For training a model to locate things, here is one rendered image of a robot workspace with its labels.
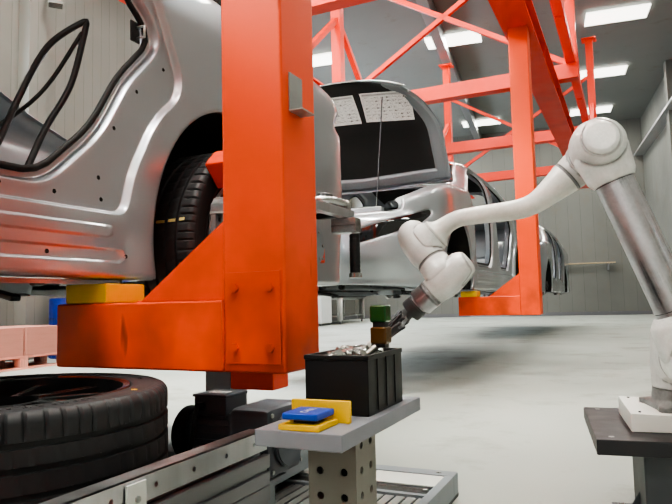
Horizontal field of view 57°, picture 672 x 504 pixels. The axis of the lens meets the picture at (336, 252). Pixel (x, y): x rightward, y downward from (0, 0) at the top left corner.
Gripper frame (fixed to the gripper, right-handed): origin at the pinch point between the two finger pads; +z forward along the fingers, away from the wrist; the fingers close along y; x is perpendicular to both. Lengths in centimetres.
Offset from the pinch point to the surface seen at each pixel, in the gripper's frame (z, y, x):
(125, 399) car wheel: 16, -87, 47
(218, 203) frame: -1, -15, 66
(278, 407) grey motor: 17, -45, 16
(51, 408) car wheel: 19, -98, 55
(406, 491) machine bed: 21.8, -14.6, -39.0
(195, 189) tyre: 1, -12, 73
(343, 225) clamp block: -18.0, 14.8, 33.4
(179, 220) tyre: 9, -18, 70
